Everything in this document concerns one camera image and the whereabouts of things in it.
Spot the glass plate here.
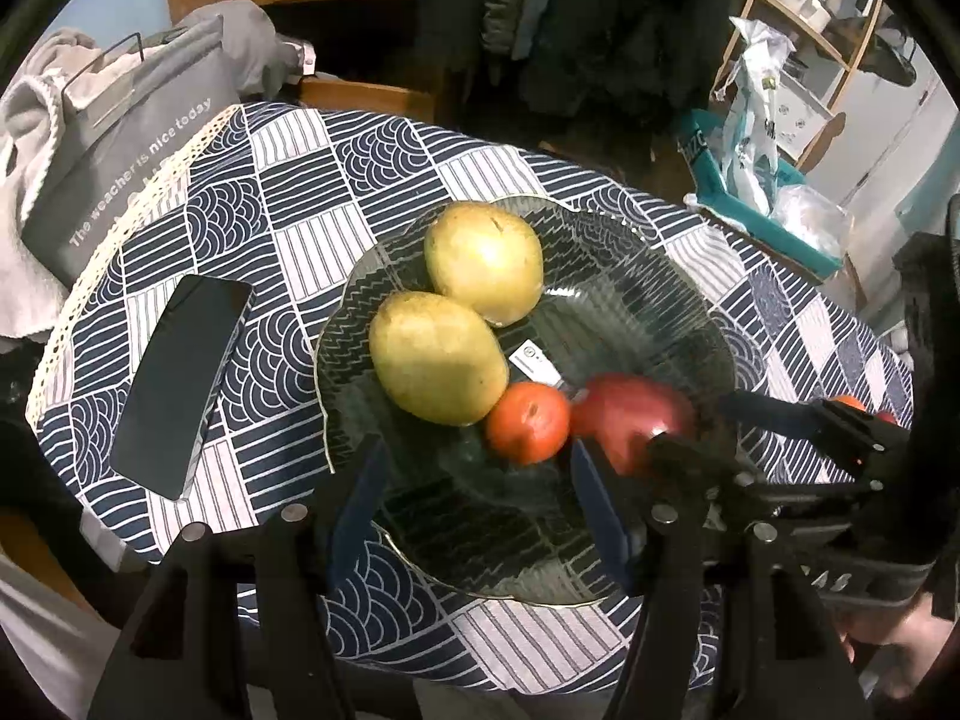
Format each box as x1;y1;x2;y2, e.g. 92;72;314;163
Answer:
315;195;740;608

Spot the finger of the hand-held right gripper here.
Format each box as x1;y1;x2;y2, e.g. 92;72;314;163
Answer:
716;390;912;485
646;427;762;511

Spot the white patterned drawer box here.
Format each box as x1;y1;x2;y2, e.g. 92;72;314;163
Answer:
776;82;837;151

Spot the white cooking pot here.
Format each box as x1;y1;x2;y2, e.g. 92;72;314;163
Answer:
772;0;833;27

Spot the clear plastic bag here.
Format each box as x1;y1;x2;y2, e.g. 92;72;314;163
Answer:
772;184;856;260

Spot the blue patterned tablecloth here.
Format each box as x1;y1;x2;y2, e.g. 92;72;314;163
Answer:
26;101;916;695

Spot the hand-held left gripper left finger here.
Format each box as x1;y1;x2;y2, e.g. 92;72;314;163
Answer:
94;435;391;720

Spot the red apple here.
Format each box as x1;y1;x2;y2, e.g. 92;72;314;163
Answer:
571;373;698;477

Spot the grey hanging bag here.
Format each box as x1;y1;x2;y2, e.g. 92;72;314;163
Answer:
874;15;920;87

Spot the grey hanging jacket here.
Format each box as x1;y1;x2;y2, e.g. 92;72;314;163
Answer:
484;0;556;61

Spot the black smartphone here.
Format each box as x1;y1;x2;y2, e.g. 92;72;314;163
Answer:
109;274;254;502

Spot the yellow pear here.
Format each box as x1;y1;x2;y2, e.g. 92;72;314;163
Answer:
424;202;545;327
369;291;509;426

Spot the person's right hand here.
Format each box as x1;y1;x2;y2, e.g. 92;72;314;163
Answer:
836;592;953;702

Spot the teal plastic bin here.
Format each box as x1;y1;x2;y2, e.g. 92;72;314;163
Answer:
675;109;845;278

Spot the white rice bag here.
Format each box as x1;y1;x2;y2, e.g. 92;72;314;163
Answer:
709;15;796;215

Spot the grey tote bag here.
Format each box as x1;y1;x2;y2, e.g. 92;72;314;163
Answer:
21;11;248;290

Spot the wooden shelf rack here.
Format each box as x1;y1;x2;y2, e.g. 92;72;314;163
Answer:
720;0;886;173

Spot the black hanging coat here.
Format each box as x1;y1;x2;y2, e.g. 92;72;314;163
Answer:
416;0;736;136

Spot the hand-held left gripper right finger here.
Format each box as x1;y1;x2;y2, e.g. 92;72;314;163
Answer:
570;435;875;720

